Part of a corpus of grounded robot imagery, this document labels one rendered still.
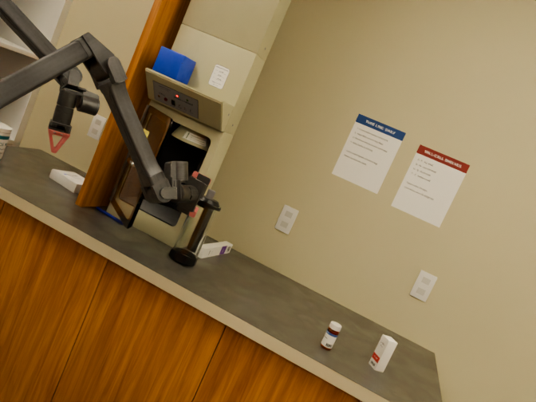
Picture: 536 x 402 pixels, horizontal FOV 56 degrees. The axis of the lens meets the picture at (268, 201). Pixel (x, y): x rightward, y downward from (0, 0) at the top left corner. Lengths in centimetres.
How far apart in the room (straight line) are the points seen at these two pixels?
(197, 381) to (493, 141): 142
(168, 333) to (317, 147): 101
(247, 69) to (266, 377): 104
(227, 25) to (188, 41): 16
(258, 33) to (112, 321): 110
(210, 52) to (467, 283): 134
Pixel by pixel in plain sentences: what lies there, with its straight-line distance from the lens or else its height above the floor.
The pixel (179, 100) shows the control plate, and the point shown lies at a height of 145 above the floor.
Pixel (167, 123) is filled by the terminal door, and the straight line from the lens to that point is 172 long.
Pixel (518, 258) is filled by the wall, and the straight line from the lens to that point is 221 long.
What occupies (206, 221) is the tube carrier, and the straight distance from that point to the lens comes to 177.
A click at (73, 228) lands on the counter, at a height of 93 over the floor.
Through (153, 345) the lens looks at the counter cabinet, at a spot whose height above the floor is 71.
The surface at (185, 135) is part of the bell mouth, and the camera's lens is 194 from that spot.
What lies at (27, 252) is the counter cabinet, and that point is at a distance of 194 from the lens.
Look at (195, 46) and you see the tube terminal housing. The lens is 196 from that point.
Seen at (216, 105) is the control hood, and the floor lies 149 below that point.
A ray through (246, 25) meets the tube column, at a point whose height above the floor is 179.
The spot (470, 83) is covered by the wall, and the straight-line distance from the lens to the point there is 222.
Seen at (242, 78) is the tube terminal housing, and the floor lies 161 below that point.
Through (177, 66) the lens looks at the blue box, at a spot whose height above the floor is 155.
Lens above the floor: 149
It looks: 7 degrees down
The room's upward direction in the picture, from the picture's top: 24 degrees clockwise
